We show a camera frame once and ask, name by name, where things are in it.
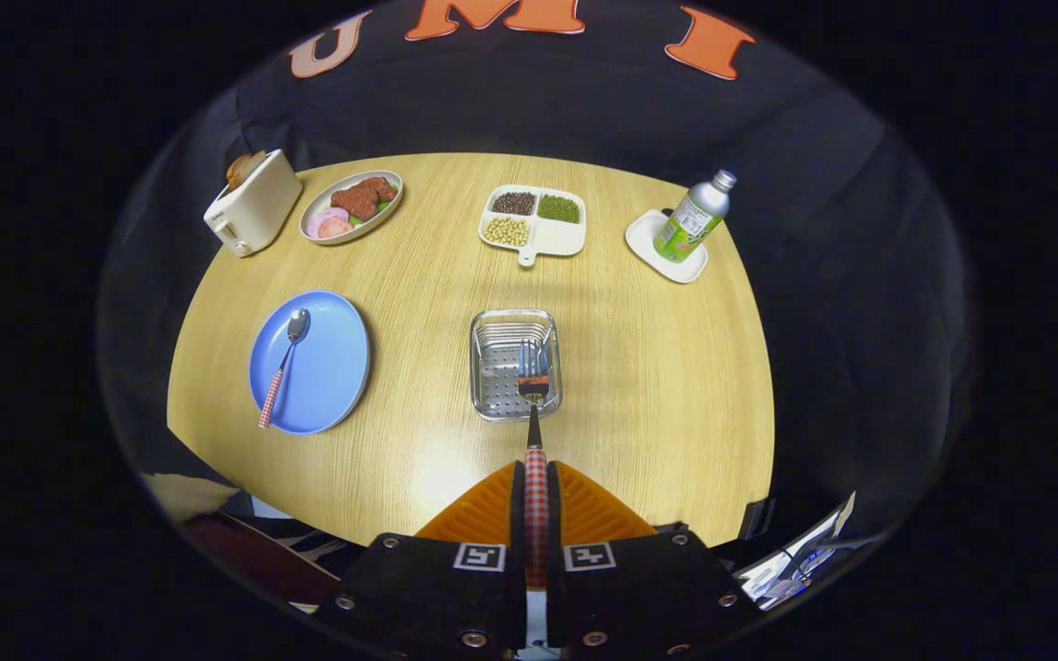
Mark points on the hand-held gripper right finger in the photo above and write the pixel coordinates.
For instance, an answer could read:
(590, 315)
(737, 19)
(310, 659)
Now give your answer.
(554, 514)

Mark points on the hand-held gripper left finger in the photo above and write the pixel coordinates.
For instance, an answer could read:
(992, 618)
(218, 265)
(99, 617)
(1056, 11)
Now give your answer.
(518, 514)

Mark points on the blue round plate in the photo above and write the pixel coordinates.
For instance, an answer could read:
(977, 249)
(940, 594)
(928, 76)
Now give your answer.
(327, 367)

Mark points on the white divided dish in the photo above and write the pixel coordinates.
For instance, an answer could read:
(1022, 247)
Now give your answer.
(561, 237)

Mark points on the yellow soybeans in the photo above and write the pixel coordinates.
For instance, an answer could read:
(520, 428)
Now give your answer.
(505, 230)

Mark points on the small white coaster tray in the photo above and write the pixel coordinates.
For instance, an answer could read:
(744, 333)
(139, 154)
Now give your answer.
(644, 237)

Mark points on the green mung beans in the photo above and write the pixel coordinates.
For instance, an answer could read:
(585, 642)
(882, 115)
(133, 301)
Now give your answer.
(559, 208)

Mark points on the dark brown beans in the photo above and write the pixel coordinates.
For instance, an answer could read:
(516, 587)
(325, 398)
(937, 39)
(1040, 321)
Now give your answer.
(513, 203)

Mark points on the green label drink bottle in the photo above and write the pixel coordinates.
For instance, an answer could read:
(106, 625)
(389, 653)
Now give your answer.
(690, 225)

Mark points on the green lettuce leaf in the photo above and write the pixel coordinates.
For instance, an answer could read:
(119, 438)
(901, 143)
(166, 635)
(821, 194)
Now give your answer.
(384, 208)

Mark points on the pink ham slices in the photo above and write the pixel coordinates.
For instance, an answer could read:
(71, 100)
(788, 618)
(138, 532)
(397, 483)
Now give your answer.
(330, 223)

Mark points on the brown meat patty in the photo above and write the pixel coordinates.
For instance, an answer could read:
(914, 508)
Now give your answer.
(362, 197)

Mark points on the oval grey food plate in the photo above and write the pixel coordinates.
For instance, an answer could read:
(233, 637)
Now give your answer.
(318, 207)

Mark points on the white toaster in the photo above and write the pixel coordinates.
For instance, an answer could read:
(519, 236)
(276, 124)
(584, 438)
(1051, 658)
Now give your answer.
(258, 207)

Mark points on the black backdrop cloth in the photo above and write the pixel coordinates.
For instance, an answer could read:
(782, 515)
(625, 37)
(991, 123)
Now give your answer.
(529, 101)

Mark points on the toasted bread slices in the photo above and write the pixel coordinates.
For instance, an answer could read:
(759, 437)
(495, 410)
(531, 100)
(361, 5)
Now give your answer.
(242, 170)

